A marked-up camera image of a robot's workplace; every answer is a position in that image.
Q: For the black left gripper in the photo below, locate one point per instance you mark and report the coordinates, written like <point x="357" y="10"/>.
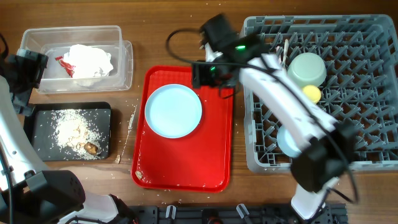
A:
<point x="35" y="64"/>

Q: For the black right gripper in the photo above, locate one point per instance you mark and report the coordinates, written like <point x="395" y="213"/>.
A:
<point x="201" y="75"/>

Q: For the white plastic fork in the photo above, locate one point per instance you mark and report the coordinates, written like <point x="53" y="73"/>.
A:
<point x="278" y="51"/>

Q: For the white napkin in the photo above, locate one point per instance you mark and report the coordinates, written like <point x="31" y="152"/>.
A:
<point x="89" y="61"/>

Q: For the light blue plate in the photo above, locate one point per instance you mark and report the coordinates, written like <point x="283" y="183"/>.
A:
<point x="173" y="111"/>

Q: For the white plastic spoon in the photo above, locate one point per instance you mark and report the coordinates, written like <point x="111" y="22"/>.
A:
<point x="285" y="51"/>

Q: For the food scraps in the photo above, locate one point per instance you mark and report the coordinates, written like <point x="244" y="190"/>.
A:
<point x="76" y="134"/>

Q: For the green bowl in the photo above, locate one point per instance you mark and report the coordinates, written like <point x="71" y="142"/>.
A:
<point x="307" y="69"/>

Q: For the yellow cup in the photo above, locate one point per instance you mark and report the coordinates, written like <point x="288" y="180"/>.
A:
<point x="313" y="93"/>

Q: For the light blue bowl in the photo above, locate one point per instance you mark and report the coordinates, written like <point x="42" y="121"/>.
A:
<point x="286" y="143"/>

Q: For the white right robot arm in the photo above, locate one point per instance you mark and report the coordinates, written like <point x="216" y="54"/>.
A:
<point x="326" y="146"/>

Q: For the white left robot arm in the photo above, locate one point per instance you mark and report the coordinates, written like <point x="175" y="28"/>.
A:
<point x="31" y="192"/>

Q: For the clear plastic waste bin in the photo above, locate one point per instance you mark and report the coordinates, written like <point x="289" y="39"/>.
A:
<point x="56" y="41"/>

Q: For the black waste tray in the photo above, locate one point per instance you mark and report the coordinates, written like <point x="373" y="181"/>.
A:
<point x="39" y="130"/>

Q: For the grey dishwasher rack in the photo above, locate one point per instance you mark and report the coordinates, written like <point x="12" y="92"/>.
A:
<point x="360" y="55"/>

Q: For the red snack wrapper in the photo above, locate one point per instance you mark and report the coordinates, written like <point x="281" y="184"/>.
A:
<point x="68" y="67"/>

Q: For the red plastic tray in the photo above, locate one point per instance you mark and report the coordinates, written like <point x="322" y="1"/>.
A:
<point x="198" y="162"/>

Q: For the food crumb on table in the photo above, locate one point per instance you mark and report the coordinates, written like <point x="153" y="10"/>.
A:
<point x="118" y="159"/>

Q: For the food crumb on tray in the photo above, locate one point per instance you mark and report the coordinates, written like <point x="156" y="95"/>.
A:
<point x="138" y="174"/>

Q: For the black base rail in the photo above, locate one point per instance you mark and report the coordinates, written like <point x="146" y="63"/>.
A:
<point x="265" y="214"/>

